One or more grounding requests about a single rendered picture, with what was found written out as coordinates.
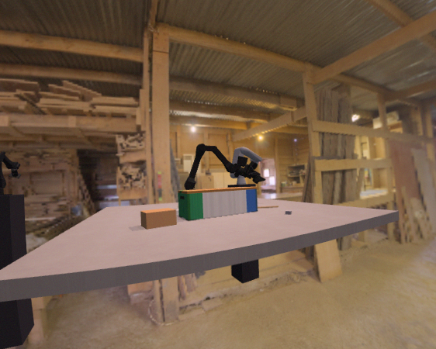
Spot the brown rectangular block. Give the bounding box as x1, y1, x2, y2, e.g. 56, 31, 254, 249
140, 208, 177, 230

